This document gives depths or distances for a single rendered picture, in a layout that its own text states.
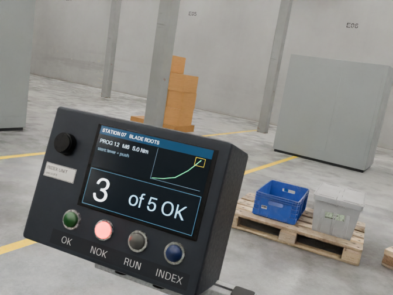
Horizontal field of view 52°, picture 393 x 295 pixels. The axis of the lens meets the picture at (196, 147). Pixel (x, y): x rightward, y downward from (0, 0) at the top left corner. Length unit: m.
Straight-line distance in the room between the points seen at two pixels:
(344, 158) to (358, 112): 0.87
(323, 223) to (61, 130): 3.27
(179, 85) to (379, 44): 6.69
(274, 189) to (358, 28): 9.58
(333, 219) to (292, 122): 4.77
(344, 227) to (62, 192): 3.27
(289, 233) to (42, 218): 3.18
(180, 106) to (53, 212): 8.10
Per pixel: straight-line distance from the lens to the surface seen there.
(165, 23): 6.62
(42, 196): 0.60
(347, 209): 3.65
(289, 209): 3.72
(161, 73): 6.57
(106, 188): 0.54
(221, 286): 0.58
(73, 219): 0.56
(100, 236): 0.54
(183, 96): 8.61
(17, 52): 6.77
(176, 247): 0.50
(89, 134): 0.57
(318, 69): 8.16
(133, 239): 0.51
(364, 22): 13.38
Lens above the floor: 1.33
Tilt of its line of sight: 10 degrees down
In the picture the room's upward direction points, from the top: 9 degrees clockwise
